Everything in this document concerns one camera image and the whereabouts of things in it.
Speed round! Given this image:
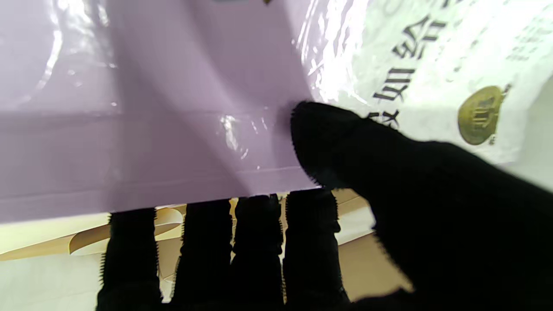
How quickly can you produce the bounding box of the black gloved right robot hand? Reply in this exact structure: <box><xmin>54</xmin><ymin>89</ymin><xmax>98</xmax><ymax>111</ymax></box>
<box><xmin>97</xmin><ymin>102</ymin><xmax>553</xmax><ymax>311</ymax></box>

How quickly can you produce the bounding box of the purple cover book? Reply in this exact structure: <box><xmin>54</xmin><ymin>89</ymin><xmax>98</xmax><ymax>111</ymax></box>
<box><xmin>0</xmin><ymin>0</ymin><xmax>553</xmax><ymax>225</ymax></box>

